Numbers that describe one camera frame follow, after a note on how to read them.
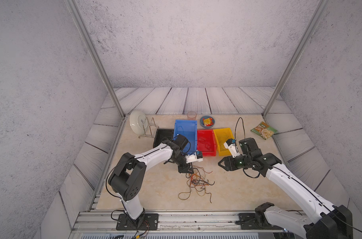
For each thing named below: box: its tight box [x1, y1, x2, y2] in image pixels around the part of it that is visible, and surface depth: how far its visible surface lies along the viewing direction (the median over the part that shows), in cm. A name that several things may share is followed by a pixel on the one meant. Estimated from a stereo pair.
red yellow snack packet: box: [202, 117, 215, 127], surface depth 115 cm
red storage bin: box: [196, 129, 217, 157], surface depth 103 cm
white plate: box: [129, 110, 148, 136], surface depth 99 cm
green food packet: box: [250, 120, 278, 140], surface depth 110 cm
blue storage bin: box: [173, 119, 198, 156], surface depth 98 cm
